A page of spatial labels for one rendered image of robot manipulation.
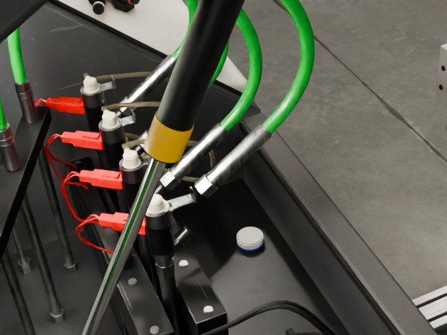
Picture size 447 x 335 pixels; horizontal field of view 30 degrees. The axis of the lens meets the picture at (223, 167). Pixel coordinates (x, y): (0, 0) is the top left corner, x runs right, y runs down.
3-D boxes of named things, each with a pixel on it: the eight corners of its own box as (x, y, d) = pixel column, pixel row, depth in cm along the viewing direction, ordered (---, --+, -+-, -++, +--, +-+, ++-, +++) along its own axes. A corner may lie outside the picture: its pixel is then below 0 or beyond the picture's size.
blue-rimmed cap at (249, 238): (268, 246, 121) (268, 239, 120) (243, 256, 120) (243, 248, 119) (257, 229, 124) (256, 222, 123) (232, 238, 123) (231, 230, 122)
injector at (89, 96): (143, 209, 117) (122, 86, 103) (110, 220, 116) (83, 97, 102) (137, 197, 119) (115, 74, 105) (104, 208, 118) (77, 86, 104)
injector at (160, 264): (207, 332, 100) (192, 204, 86) (169, 347, 98) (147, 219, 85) (199, 316, 102) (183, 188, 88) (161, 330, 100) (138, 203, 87)
